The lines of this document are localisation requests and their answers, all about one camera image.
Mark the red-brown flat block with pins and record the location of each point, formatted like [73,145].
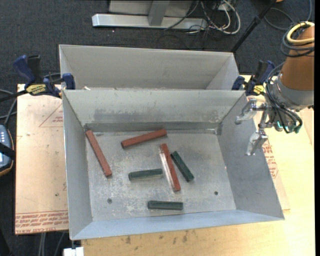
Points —
[170,167]
[143,138]
[98,153]

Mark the dark green flat block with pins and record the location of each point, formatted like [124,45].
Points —
[165,205]
[182,166]
[145,174]

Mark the grey metal bin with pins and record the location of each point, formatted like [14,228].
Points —
[160,160]

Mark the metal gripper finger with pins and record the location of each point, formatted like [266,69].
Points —
[246,112]
[255,143]

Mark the brown cardboard board red print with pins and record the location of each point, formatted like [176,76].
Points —
[40,160]

